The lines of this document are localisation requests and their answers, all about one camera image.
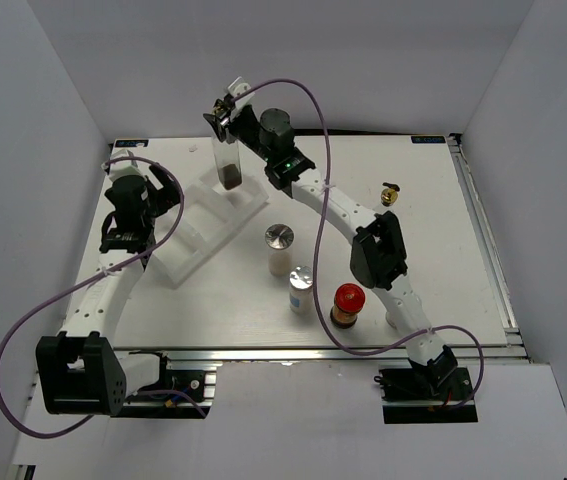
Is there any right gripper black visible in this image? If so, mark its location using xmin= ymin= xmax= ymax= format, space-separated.
xmin=203 ymin=101 xmax=273 ymax=164

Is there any glass bottle dark sauce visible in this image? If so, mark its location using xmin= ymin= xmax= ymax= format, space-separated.
xmin=211 ymin=135 xmax=242 ymax=191

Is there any glass bottle clear liquid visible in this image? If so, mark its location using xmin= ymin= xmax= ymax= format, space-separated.
xmin=380 ymin=182 xmax=400 ymax=207

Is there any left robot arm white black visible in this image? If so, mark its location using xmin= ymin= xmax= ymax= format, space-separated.
xmin=35 ymin=158 xmax=183 ymax=417

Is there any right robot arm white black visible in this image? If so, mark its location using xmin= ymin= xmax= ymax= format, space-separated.
xmin=203 ymin=98 xmax=458 ymax=399

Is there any white compartment tray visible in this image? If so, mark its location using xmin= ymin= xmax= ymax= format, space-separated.
xmin=146 ymin=168 xmax=268 ymax=289

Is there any left corner logo sticker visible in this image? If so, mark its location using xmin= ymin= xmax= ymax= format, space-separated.
xmin=114 ymin=139 xmax=149 ymax=149

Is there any corner logo sticker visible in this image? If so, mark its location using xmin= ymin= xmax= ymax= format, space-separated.
xmin=410 ymin=135 xmax=447 ymax=144
xmin=114 ymin=139 xmax=149 ymax=149

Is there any shaker jar metal lid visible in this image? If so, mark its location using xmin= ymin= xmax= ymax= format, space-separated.
xmin=264 ymin=224 xmax=295 ymax=277

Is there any blue label shaker jar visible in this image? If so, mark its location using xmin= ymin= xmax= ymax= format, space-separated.
xmin=289 ymin=266 xmax=314 ymax=315

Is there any right corner logo sticker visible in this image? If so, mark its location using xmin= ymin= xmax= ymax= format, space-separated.
xmin=410 ymin=135 xmax=447 ymax=144

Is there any red lid sauce jar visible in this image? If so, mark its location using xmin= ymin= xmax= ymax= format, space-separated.
xmin=330 ymin=283 xmax=366 ymax=329

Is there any white lid small jar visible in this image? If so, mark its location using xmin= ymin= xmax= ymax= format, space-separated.
xmin=385 ymin=312 xmax=397 ymax=329

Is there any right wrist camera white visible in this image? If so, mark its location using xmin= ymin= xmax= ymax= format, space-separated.
xmin=212 ymin=76 xmax=254 ymax=126

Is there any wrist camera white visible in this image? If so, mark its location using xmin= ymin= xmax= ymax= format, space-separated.
xmin=101 ymin=156 xmax=146 ymax=186
xmin=212 ymin=76 xmax=254 ymax=126

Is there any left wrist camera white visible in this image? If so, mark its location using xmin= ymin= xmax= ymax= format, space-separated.
xmin=101 ymin=156 xmax=146 ymax=186

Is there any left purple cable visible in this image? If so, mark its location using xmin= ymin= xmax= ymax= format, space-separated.
xmin=0 ymin=155 xmax=185 ymax=440

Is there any purple cable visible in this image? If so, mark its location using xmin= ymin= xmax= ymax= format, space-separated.
xmin=0 ymin=155 xmax=185 ymax=440
xmin=232 ymin=78 xmax=487 ymax=411

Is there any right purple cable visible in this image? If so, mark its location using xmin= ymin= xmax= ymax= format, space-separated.
xmin=232 ymin=78 xmax=487 ymax=411

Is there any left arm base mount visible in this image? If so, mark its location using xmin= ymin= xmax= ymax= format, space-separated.
xmin=117 ymin=351 xmax=212 ymax=420

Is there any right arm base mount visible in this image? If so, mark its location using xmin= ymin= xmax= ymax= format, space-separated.
xmin=374 ymin=368 xmax=478 ymax=425

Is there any aluminium table frame rail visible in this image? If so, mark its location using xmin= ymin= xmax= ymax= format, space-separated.
xmin=447 ymin=133 xmax=530 ymax=363

